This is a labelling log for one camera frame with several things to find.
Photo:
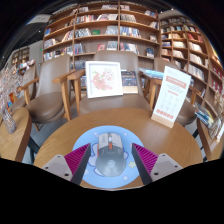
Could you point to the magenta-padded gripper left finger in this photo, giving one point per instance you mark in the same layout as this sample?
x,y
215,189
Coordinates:
x,y
75,160

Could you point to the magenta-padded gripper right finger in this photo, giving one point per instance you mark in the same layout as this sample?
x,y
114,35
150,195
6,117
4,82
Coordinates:
x,y
146,159

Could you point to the grey computer mouse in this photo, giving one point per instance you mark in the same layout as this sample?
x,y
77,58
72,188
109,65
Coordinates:
x,y
110,156

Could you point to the round light blue mouse pad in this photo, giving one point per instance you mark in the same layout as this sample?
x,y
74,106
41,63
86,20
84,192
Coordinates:
x,y
110,181

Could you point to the white red sign, wooden base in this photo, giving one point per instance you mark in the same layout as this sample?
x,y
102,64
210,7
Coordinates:
x,y
171,96

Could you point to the stack of dark books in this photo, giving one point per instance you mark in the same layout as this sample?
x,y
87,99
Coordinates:
x,y
204,115

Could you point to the glass vase with dried flowers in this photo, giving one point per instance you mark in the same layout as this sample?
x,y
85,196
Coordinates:
x,y
216,126
8,120

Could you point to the dark upright book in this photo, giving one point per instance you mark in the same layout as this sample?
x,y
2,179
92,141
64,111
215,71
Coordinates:
x,y
129,81

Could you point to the white framed floral picture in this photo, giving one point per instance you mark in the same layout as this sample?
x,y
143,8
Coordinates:
x,y
104,80

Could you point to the stack of light blue books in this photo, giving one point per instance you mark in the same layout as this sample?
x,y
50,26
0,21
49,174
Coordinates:
x,y
150,73

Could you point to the distant wooden bookshelf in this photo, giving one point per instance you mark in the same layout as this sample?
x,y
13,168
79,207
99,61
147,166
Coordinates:
x,y
21,60

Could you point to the curved wooden bookshelf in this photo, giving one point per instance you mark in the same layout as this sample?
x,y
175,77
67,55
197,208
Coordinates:
x,y
186,46

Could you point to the wide wooden bookshelf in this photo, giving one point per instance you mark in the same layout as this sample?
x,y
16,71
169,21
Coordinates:
x,y
100,30

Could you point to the white ceiling panel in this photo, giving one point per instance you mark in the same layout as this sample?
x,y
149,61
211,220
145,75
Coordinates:
x,y
38,19

